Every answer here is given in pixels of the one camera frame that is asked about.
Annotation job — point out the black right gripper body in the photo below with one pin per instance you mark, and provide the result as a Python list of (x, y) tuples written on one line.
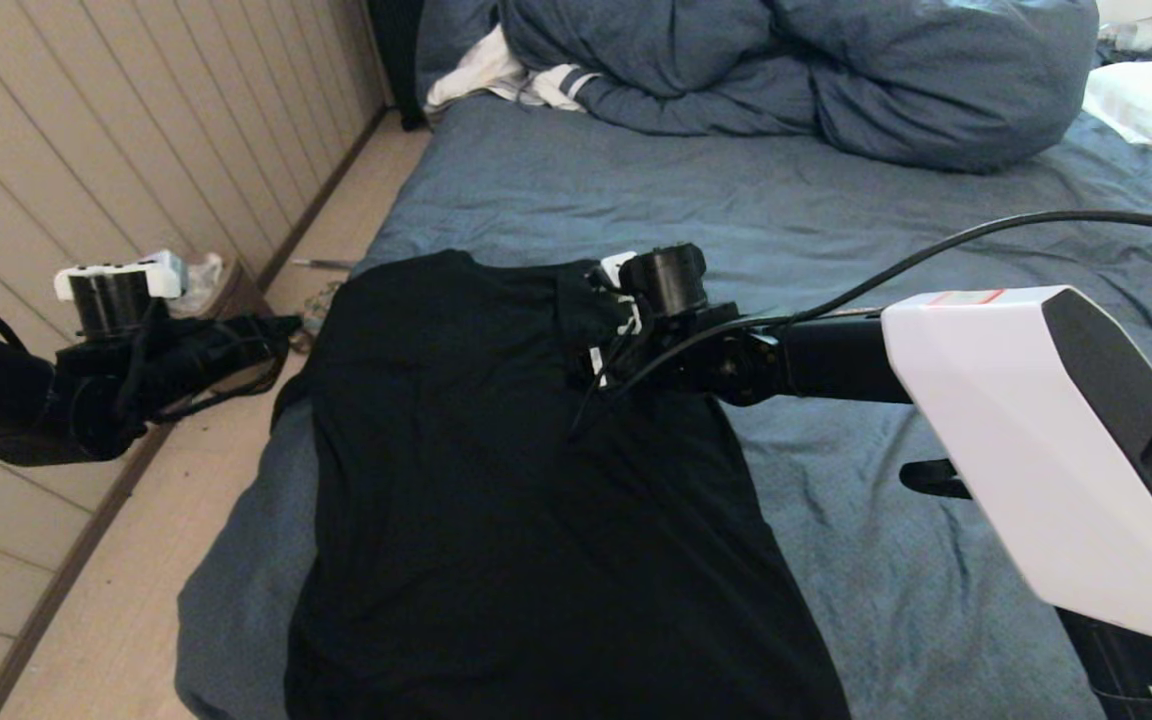
[(601, 365)]

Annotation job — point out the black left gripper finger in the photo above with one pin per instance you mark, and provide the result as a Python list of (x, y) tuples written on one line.
[(286, 323), (284, 342)]

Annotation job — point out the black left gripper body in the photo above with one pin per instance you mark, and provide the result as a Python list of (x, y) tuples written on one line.
[(246, 345)]

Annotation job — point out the black printed T-shirt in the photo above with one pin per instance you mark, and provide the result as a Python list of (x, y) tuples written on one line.
[(536, 500)]

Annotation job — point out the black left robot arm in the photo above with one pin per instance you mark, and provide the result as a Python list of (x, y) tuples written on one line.
[(26, 400)]

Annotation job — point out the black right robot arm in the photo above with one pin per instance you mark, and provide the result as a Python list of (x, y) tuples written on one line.
[(826, 355)]

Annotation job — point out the patterned cloth item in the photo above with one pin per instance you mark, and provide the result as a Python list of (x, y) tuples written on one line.
[(321, 310)]

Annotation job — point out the brown trash bin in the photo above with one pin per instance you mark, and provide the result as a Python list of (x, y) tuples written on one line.
[(236, 295)]

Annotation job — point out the clear plastic bin bag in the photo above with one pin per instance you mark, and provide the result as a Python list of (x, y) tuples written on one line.
[(201, 280)]

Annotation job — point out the white left wrist joint cover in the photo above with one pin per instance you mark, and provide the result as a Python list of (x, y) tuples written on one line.
[(161, 280)]

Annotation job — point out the blue bed sheet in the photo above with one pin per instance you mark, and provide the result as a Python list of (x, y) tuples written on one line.
[(836, 220)]

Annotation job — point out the black bedside furniture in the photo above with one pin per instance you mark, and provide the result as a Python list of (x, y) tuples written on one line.
[(396, 60)]

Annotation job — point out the white striped garment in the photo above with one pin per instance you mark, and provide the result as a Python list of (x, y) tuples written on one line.
[(476, 75)]

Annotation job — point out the blue bunched duvet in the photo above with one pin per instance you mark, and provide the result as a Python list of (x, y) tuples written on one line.
[(836, 70)]

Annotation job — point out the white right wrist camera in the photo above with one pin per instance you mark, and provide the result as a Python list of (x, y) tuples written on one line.
[(621, 270)]

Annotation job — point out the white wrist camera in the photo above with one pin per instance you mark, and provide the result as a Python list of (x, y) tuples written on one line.
[(171, 262), (621, 270)]

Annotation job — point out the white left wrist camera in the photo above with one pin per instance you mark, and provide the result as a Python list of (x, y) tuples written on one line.
[(171, 262)]

